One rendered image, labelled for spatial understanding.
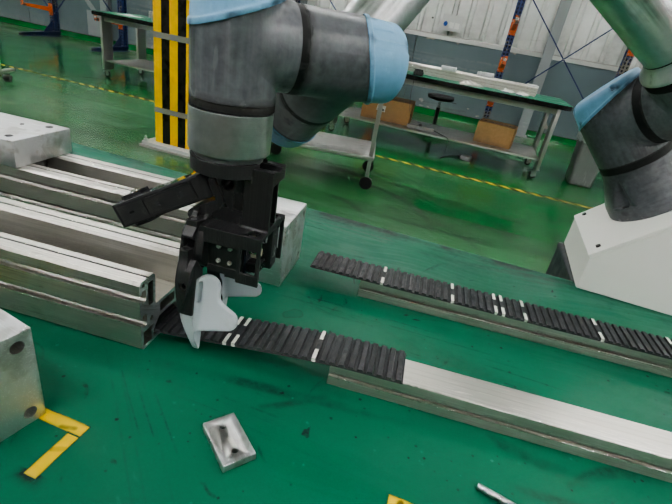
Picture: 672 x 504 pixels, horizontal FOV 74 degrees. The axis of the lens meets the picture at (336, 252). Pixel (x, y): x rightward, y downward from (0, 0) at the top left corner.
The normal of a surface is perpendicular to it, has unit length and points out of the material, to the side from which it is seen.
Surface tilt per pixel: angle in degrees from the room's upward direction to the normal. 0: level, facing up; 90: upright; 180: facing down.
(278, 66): 107
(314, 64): 99
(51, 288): 90
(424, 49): 90
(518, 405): 0
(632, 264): 90
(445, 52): 90
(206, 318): 80
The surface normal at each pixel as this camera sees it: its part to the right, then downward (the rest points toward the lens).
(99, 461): 0.16, -0.88
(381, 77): 0.37, 0.67
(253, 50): 0.39, 0.48
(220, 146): -0.03, 0.44
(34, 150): 0.96, 0.24
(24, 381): 0.87, 0.34
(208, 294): -0.18, 0.25
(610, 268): -0.34, 0.38
